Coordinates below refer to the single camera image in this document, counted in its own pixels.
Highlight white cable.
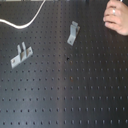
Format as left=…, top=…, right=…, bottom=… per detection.
left=0, top=0, right=47, bottom=30

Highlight person's bare hand with ring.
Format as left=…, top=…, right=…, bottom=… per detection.
left=103, top=0, right=128, bottom=36

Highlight metal cable clip bracket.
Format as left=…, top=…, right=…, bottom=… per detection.
left=10, top=43, right=33, bottom=68
left=67, top=21, right=80, bottom=45

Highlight right metal cable clip bracket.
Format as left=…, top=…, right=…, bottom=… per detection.
left=67, top=21, right=80, bottom=45

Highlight left metal cable clip bracket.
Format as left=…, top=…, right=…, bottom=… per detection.
left=10, top=43, right=33, bottom=68

